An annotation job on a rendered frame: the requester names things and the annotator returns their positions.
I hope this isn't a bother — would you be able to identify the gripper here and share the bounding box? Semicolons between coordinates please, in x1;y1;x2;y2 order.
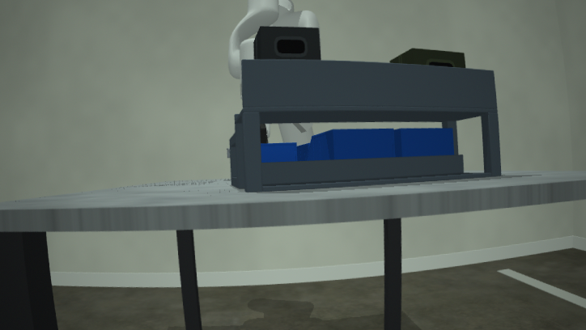
260;124;270;144

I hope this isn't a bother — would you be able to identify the dark grey shelf rack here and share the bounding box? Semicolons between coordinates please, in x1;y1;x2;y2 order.
227;59;501;193

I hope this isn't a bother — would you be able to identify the blue bin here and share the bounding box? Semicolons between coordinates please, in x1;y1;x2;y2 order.
306;129;395;161
297;143;310;161
261;142;297;163
394;128;454;157

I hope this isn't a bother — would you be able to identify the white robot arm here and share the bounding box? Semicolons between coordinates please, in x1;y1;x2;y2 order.
228;0;320;146

